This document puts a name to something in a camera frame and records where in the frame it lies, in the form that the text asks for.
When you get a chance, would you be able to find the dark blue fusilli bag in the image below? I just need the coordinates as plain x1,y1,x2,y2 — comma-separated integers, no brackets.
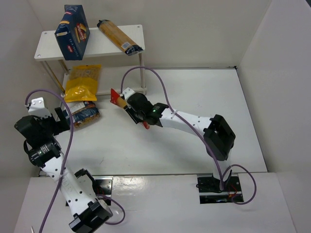
69,101,101,128

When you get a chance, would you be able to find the dark-ended spaghetti bag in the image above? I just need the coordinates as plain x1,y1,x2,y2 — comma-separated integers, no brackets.
97,19,144,56

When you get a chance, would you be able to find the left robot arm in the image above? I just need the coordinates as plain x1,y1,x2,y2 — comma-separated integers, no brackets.
15,108,113,233

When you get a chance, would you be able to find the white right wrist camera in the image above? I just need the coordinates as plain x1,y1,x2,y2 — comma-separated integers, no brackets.
121,88,135,101

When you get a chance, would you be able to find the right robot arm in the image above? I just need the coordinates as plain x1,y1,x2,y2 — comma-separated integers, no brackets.
122,88,236,191

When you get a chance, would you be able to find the white two-tier shelf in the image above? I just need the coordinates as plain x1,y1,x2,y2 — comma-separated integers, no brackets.
34,27,144,96

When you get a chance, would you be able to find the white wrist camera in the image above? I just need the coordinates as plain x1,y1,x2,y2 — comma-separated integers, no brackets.
28,97,52,118
121,88,135,101

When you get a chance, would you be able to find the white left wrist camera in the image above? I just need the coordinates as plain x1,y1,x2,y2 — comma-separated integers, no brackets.
28,97,52,118

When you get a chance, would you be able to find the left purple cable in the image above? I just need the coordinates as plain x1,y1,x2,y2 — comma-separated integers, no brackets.
25,89,126,233

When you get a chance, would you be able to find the blue pasta box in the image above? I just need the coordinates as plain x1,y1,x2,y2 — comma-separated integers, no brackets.
54,5,90,61

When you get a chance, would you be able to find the yellow pasta bag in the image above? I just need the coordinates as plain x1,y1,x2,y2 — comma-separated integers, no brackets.
64,65,102,103

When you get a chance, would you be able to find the aluminium table edge rail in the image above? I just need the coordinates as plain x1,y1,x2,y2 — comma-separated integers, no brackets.
38,171,268,178

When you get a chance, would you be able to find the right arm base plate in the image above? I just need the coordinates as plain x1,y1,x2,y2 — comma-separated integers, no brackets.
196,175,244,204

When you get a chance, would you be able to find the red spaghetti bag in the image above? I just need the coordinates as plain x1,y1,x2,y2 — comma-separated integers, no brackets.
110,88,150,130

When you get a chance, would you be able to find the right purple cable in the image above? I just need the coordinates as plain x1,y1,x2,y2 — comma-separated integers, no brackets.
121,67,257,206

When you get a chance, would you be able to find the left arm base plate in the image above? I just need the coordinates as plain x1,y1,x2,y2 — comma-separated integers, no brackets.
93,176,113,206

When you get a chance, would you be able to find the purple cable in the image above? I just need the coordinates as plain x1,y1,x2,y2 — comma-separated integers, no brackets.
121,67,257,206
25,89,126,233

